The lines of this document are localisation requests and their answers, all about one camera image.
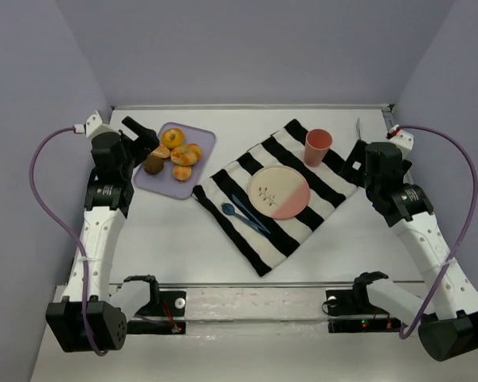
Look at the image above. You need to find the speckled orange bread roll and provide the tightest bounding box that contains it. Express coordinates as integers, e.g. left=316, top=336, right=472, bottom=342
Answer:
left=170, top=143, right=203, bottom=166

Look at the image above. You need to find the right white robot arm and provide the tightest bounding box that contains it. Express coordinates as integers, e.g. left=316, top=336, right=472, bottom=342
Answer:
left=340, top=140, right=478, bottom=361

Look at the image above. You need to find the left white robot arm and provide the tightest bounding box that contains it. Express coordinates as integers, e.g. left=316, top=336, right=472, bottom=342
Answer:
left=45, top=115, right=160, bottom=357

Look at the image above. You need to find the dark brown muffin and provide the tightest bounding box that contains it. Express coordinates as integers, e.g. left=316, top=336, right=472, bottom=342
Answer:
left=143, top=155, right=165, bottom=175

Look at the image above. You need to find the black white striped cloth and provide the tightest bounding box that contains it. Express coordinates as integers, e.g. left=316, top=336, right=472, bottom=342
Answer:
left=193, top=119, right=357, bottom=276

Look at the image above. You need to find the glazed split bun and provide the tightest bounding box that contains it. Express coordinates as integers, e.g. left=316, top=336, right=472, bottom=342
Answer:
left=151, top=144, right=170, bottom=159

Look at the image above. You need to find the orange bagel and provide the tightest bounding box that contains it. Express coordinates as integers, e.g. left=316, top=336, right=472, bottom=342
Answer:
left=161, top=127, right=185, bottom=150

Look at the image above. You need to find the lavender plastic tray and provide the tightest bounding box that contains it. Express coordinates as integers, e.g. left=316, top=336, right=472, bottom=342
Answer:
left=134, top=122, right=216, bottom=200

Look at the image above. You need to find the pink plastic cup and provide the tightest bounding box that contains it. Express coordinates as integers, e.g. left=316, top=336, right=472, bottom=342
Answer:
left=304, top=129, right=333, bottom=167

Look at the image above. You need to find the small golden bun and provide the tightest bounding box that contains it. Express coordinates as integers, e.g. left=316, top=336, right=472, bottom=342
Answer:
left=172, top=165, right=192, bottom=182

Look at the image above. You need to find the cream and pink plate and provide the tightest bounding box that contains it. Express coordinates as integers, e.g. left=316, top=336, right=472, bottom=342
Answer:
left=246, top=166, right=311, bottom=220

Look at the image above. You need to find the blue plastic spoon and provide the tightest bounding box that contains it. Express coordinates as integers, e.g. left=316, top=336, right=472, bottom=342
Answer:
left=221, top=203, right=268, bottom=234

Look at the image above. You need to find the blue plastic knife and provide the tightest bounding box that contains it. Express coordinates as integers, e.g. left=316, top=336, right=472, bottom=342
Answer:
left=232, top=194, right=270, bottom=233

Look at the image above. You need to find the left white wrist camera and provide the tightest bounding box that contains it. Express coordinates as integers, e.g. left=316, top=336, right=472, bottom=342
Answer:
left=73, top=111, right=116, bottom=141

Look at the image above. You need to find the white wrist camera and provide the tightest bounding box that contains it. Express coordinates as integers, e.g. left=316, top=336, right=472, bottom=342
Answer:
left=386, top=125, right=414, bottom=154
left=73, top=111, right=116, bottom=141

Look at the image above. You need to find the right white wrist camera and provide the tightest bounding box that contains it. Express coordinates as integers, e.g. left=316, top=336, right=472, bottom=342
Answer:
left=386, top=125, right=414, bottom=154

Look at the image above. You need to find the metal table rail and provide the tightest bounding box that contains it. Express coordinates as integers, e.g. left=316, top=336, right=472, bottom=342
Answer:
left=112, top=103, right=394, bottom=111

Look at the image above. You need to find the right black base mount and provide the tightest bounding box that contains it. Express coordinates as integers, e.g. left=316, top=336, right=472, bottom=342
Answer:
left=321, top=289, right=401, bottom=334

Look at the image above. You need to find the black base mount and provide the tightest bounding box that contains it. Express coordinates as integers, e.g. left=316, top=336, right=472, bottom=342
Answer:
left=321, top=289, right=401, bottom=334
left=127, top=289, right=187, bottom=335

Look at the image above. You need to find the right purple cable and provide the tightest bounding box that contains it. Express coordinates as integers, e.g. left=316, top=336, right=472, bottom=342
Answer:
left=390, top=124, right=478, bottom=341

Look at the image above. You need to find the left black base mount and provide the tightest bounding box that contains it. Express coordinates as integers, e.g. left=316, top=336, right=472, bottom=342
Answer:
left=127, top=289, right=187, bottom=335

